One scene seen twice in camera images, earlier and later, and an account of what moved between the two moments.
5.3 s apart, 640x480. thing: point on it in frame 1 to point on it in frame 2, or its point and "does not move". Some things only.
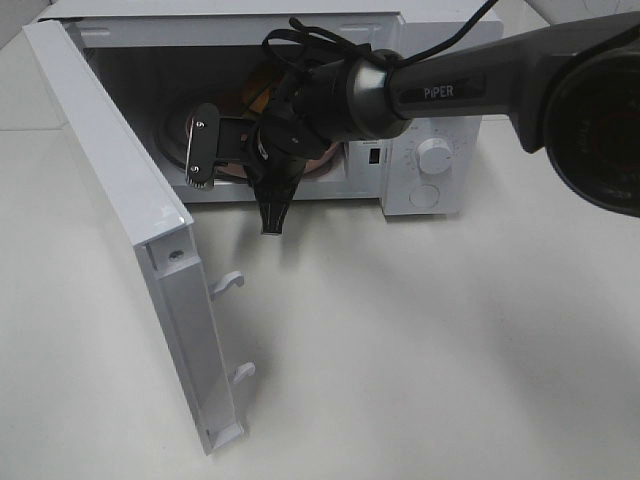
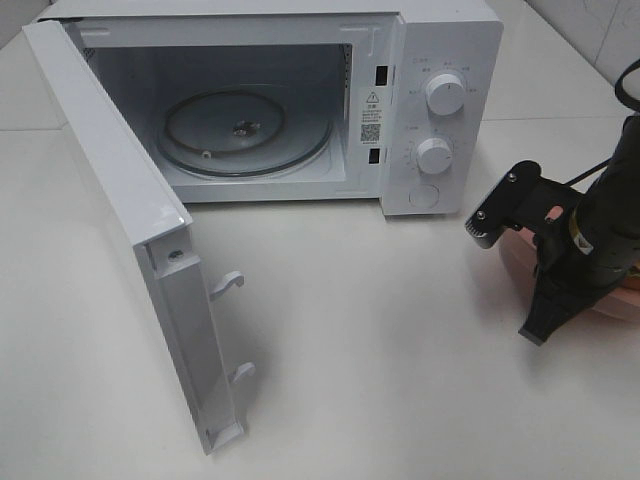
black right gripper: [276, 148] to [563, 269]
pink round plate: [317, 162] to [519, 251]
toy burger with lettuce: [256, 91] to [633, 278]
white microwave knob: [434, 156] does not move
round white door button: [425, 196] does not move
